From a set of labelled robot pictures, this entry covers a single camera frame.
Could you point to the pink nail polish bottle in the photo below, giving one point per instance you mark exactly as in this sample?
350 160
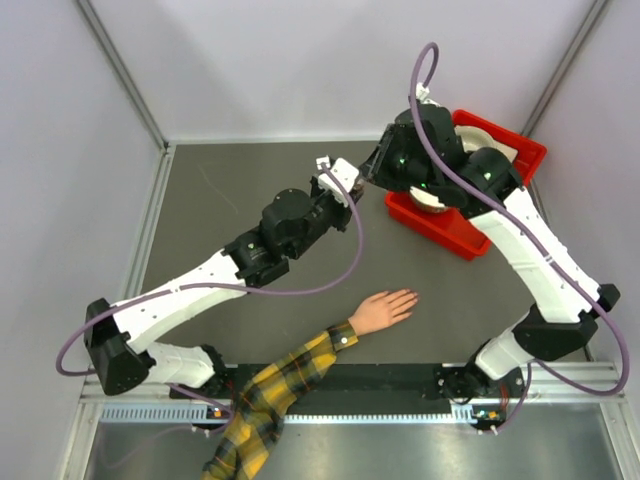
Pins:
357 191

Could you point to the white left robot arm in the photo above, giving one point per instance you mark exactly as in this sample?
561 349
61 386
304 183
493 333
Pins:
122 338

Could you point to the yellow plaid sleeve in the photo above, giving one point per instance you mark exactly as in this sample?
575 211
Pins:
265 399

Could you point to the mannequin hand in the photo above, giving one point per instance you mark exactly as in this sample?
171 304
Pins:
383 310

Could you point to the square floral saucer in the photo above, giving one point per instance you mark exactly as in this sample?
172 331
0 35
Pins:
509 152

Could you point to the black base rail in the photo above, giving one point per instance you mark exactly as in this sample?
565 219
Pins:
399 389

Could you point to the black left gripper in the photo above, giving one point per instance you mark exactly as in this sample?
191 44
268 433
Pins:
342 212

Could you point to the white tape roll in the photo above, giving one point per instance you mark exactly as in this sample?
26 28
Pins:
426 201

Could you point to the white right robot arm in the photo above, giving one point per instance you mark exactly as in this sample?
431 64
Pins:
424 150

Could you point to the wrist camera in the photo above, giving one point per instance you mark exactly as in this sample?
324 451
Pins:
337 177
423 96

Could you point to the red plastic bin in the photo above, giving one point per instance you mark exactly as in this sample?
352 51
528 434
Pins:
449 229

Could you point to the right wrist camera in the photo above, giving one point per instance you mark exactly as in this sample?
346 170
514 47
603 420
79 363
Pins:
423 96

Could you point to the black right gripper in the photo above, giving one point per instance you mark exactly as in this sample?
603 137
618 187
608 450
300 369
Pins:
374 169

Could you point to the beige ceramic cup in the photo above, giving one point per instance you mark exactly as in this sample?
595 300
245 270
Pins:
474 138

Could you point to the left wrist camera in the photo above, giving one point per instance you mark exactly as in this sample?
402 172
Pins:
337 177

